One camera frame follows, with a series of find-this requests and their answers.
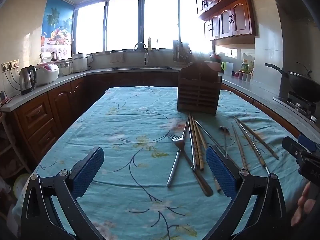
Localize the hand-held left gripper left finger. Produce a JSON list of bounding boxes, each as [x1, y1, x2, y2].
[[20, 146, 105, 240]]

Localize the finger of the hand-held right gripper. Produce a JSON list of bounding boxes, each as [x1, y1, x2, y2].
[[282, 136, 310, 159], [298, 134, 320, 153]]

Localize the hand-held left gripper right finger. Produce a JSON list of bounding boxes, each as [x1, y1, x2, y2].
[[204, 145, 288, 240]]

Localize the steel fork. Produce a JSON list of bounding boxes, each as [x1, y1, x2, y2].
[[169, 134, 214, 197]]

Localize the metal chopstick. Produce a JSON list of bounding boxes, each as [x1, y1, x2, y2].
[[196, 120, 227, 155], [234, 116, 272, 175], [188, 115, 197, 172], [166, 121, 188, 188]]

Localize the small steel spoon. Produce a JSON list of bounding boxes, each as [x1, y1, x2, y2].
[[219, 126, 230, 159]]

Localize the wooden utensil holder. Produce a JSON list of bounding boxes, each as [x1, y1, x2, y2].
[[177, 62, 222, 116]]

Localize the person's right hand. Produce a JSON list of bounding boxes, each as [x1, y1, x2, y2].
[[291, 182, 312, 227]]

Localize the gas stove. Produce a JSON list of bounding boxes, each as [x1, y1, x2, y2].
[[272, 91, 320, 124]]

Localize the turquoise floral tablecloth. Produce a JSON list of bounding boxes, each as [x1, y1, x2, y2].
[[11, 86, 303, 240]]

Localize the black wok with lid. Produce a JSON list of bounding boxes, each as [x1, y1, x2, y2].
[[264, 61, 320, 103]]

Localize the pale round container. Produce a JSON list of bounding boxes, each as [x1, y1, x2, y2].
[[14, 174, 32, 198]]

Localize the grey kitchen countertop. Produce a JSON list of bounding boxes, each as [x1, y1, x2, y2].
[[0, 65, 320, 142]]

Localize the wooden base cabinets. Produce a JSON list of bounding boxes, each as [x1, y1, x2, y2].
[[11, 70, 302, 164]]

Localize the white pink rice cooker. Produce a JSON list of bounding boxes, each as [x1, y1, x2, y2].
[[35, 62, 60, 86]]

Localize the white slow cooker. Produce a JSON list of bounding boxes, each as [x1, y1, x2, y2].
[[71, 52, 89, 73]]

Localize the steel electric kettle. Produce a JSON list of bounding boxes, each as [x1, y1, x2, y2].
[[19, 65, 37, 95]]

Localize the white cloth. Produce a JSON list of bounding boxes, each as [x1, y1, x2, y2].
[[110, 51, 125, 63]]

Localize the metal dish rack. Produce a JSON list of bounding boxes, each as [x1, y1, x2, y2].
[[172, 40, 193, 63]]

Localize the kitchen faucet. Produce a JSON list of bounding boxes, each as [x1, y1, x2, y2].
[[134, 42, 149, 67]]

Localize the wooden upper cabinets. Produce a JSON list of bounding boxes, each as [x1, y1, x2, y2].
[[191, 0, 265, 42]]

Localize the range hood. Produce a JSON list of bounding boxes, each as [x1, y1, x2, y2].
[[254, 0, 320, 23]]

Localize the kitchen window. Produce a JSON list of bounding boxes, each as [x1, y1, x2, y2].
[[74, 0, 215, 54]]

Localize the white cup green handle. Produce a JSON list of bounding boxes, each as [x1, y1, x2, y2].
[[221, 61, 234, 77]]

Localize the black power cable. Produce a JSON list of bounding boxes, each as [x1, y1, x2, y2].
[[3, 67, 21, 91]]

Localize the white wall sockets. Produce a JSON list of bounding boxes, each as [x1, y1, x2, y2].
[[1, 59, 20, 71]]

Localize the fruit and palm wall poster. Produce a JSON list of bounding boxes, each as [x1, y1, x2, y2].
[[41, 0, 75, 53]]

